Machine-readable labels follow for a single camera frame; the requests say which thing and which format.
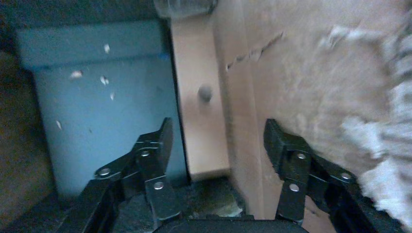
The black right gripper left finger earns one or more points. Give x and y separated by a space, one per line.
141 173

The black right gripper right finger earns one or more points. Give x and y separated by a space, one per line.
309 180

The cardboard box with hole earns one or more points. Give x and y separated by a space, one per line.
199 135

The large open cardboard carton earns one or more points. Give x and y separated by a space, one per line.
305 96

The dark foam insert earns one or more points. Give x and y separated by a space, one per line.
106 112

